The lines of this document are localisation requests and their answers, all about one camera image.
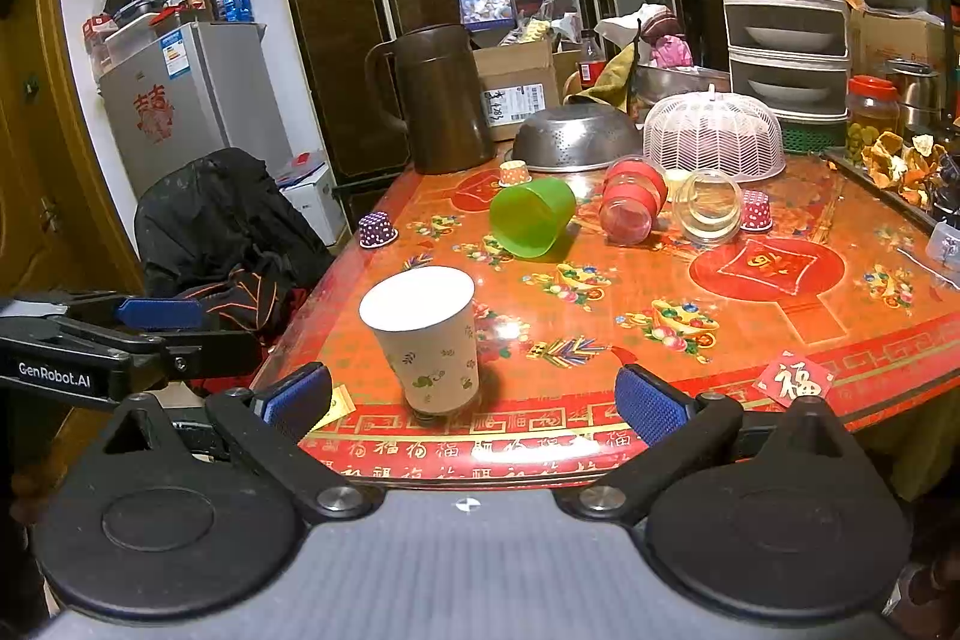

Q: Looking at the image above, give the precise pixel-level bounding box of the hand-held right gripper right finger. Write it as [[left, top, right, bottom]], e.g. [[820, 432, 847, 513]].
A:
[[558, 364, 865, 525]]

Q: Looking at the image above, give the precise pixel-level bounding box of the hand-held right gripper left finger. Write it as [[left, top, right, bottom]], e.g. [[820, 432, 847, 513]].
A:
[[97, 362, 385, 525]]

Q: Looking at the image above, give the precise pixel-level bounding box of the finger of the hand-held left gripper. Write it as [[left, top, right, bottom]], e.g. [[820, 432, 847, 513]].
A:
[[52, 317, 262, 380], [64, 293, 262, 336]]

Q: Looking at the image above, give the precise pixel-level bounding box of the green plastic cup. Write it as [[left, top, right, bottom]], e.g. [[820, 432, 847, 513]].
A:
[[489, 176, 578, 258]]

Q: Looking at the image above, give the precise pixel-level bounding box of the white floral paper cup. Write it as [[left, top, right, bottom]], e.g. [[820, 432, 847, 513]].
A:
[[358, 266, 481, 417]]

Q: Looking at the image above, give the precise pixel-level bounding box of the purple dotted small cup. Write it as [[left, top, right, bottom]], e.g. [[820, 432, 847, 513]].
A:
[[358, 210, 399, 250]]

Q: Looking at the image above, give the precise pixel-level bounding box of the clear glass cup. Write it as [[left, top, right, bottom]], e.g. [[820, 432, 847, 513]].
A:
[[672, 168, 744, 247]]

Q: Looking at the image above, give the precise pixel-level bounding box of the red plastic cup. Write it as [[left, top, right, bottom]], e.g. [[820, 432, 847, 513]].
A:
[[598, 155, 668, 247]]

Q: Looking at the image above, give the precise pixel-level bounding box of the red dotted small cup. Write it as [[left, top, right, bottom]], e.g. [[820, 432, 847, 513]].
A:
[[739, 190, 774, 233]]

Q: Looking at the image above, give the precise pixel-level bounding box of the black jacket on chair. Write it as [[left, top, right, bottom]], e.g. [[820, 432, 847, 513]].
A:
[[133, 147, 335, 341]]

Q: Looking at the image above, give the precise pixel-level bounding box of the red paper sticker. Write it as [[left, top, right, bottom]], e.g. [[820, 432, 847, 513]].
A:
[[752, 350, 836, 409]]

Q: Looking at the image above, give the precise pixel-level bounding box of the white cardboard box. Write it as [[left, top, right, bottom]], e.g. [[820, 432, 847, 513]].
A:
[[274, 158, 347, 248]]

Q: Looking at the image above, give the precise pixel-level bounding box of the wooden door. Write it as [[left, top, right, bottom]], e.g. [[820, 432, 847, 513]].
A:
[[0, 0, 145, 296]]

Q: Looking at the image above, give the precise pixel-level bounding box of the silver refrigerator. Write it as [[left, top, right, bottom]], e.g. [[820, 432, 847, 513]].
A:
[[96, 20, 293, 200]]

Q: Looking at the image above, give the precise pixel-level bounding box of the metal colander bowl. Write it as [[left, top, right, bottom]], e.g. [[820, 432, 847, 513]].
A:
[[511, 103, 646, 174]]

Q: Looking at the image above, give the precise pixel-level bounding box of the white plastic food cover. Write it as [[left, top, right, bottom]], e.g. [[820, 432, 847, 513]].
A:
[[643, 85, 786, 184]]

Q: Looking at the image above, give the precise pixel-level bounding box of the green plastic basket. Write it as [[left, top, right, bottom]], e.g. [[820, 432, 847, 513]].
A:
[[778, 119, 848, 155]]

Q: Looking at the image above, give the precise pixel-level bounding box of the metal basin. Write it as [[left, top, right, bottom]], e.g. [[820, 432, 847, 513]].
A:
[[634, 64, 732, 109]]

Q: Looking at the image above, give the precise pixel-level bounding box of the brown plastic pitcher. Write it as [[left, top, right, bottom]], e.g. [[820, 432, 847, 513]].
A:
[[364, 23, 497, 175]]

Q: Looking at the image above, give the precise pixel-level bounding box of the clear plastic container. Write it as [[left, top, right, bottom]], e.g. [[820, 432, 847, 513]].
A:
[[925, 218, 960, 281]]

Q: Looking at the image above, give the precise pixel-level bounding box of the tray of dried peels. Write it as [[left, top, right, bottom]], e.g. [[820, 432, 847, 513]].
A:
[[823, 130, 960, 235]]

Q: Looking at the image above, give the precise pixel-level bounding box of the red label drink bottle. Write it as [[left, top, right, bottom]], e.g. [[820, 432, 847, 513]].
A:
[[577, 29, 608, 91]]

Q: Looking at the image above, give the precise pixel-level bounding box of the pink cloth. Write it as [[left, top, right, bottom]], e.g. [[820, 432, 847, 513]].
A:
[[651, 34, 695, 70]]

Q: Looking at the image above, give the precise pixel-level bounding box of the jar with red lid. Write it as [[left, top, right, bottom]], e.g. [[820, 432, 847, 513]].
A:
[[845, 74, 901, 163]]

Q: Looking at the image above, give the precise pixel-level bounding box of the metal kettle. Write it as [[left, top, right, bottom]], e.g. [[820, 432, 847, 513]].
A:
[[883, 58, 944, 136]]

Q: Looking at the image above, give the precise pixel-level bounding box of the large brown cardboard box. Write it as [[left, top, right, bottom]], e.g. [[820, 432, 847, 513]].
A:
[[847, 2, 960, 79]]

